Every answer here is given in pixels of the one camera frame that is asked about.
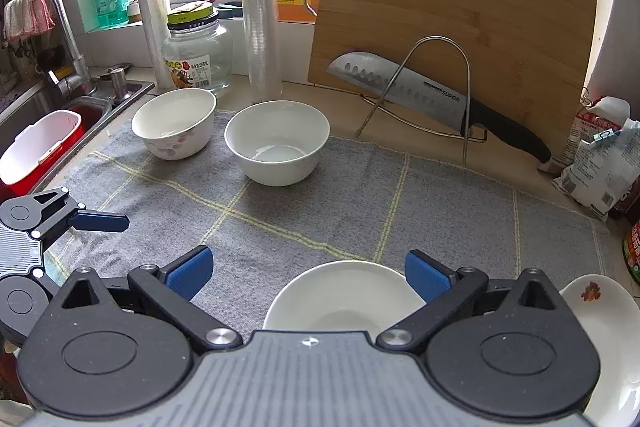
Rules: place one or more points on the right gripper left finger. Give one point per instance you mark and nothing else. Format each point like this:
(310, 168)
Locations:
(166, 293)

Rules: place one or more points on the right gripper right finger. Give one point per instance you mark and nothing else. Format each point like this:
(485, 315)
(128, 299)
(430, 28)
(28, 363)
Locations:
(449, 296)

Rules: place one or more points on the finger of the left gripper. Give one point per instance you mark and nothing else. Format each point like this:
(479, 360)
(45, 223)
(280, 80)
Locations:
(82, 220)

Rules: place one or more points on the white bowl floral print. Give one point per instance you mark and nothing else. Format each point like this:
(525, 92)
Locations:
(176, 124)

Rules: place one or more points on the white plate fruit decor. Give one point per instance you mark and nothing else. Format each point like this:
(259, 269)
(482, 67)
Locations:
(610, 317)

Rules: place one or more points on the plain white bowl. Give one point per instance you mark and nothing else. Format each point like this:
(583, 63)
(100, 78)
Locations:
(277, 143)

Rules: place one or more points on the black kitchen knife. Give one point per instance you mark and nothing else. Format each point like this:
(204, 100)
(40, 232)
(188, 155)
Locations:
(371, 72)

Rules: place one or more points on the red white sink basin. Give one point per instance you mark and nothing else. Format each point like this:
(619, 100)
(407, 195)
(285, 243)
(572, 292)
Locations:
(40, 145)

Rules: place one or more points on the grey checked table mat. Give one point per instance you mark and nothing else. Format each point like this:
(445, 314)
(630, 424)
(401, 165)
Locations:
(362, 202)

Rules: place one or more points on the stainless steel sink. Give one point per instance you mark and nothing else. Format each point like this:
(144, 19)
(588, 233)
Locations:
(41, 99)

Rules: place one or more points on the steel sink faucet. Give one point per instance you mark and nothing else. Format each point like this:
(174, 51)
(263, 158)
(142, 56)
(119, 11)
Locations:
(79, 82)

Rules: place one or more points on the steel soap dispenser pump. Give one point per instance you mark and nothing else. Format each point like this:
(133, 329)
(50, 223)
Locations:
(117, 74)

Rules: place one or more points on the green lid sauce tub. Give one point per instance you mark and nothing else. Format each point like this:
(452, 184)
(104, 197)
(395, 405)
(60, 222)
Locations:
(631, 252)

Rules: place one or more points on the white plastic food bag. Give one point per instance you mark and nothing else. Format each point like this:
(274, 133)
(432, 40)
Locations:
(603, 169)

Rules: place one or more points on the glass peach jar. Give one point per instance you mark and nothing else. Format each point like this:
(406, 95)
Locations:
(198, 50)

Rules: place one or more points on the pink cloth on faucet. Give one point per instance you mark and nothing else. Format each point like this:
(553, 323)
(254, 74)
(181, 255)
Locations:
(26, 18)

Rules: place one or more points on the small potted plant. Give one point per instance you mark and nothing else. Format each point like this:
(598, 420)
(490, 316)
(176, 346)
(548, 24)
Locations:
(133, 11)

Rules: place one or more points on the red white clipped bag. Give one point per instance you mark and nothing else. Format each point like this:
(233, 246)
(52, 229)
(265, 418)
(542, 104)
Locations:
(602, 115)

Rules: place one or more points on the short plastic wrap roll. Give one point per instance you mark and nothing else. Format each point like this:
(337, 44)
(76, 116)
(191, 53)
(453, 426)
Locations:
(154, 22)

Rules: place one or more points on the bamboo cutting board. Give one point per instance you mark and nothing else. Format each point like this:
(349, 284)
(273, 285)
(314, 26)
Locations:
(525, 59)

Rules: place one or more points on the tall plastic wrap roll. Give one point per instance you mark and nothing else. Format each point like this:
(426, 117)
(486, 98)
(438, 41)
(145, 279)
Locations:
(260, 20)

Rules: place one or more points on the wire knife rack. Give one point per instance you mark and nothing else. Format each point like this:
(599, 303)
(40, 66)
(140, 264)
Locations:
(449, 106)

